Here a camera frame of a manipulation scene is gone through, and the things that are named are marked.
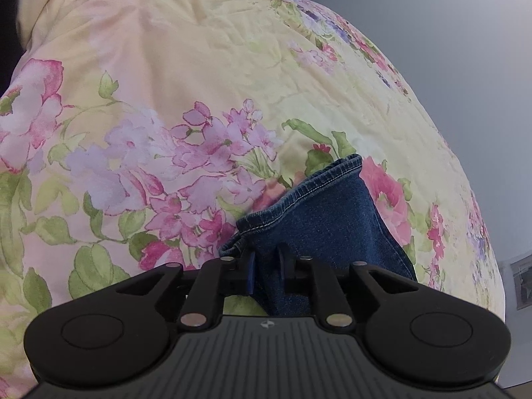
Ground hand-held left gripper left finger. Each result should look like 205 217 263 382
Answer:
115 252 256 329

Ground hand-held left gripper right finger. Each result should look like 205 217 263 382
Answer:
276 248 420 329

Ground blue denim pants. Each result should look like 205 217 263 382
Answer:
219 154 417 317

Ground floral bed sheet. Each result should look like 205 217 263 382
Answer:
0 0 506 399

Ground grey patterned wall hanging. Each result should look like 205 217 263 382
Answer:
510 254 532 311

